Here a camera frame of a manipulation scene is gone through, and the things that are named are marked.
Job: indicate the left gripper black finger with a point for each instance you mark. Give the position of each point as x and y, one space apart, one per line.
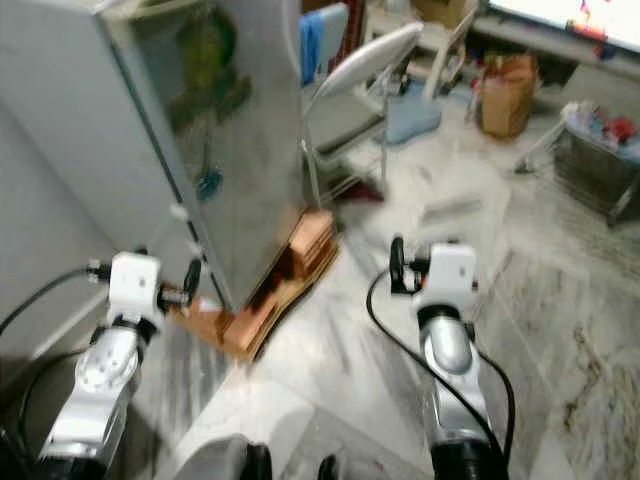
192 278

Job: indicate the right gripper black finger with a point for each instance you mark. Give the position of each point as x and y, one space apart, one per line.
397 265

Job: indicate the orange wooden fridge platform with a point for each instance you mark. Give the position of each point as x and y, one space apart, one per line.
250 330

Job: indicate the grey fridge cabinet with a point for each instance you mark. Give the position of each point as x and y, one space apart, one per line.
90 100

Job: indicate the light blue bag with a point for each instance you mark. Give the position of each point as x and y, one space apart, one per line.
412 120

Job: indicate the silver left robot leg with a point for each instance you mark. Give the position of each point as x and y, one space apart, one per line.
220 460

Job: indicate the silver robot leg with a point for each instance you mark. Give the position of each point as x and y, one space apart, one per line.
220 460
330 470

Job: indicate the white stand leg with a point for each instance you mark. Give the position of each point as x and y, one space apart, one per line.
540 150

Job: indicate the brown paper bag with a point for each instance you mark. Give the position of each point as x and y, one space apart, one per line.
508 100

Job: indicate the grey metal crate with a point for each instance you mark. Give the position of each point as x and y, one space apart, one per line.
595 170

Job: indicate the silver right robot leg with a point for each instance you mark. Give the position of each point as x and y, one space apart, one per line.
330 470

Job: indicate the white folding chair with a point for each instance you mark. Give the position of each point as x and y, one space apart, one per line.
455 45
370 55

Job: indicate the blue cloth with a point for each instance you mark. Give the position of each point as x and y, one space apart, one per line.
322 40

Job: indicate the brown cardboard box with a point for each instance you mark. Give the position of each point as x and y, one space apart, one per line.
440 10

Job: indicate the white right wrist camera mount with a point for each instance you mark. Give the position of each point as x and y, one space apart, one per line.
452 270

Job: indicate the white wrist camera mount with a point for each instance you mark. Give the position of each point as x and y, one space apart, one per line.
452 270
135 280

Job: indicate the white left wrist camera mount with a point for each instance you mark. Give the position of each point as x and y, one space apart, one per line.
135 280

